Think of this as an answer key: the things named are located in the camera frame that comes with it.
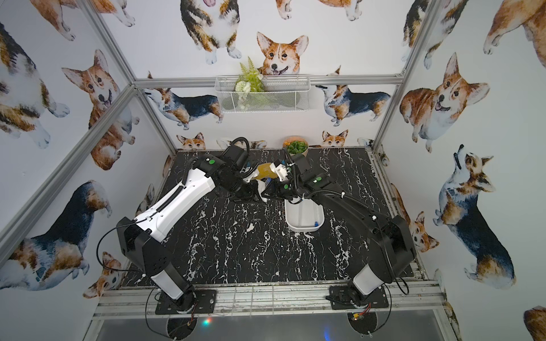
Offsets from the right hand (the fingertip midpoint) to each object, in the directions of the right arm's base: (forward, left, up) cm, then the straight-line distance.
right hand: (258, 195), depth 74 cm
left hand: (-1, -2, -1) cm, 3 cm away
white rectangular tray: (+4, -17, -24) cm, 30 cm away
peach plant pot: (+37, -14, -12) cm, 41 cm away
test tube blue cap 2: (0, -22, -24) cm, 32 cm away
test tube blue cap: (+9, -3, -4) cm, 10 cm away
